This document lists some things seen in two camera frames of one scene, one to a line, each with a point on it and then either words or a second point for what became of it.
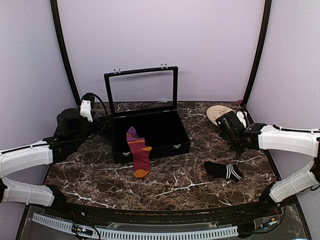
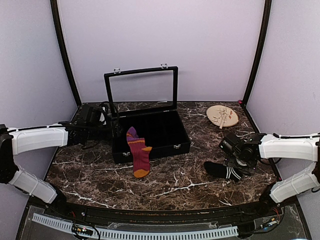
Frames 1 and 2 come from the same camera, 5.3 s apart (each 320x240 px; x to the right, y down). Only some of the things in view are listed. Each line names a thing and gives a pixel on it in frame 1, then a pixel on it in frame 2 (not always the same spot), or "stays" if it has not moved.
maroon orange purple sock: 141,153 stays
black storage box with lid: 146,100 stays
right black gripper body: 231,144 to 238,162
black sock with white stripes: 228,171 stays
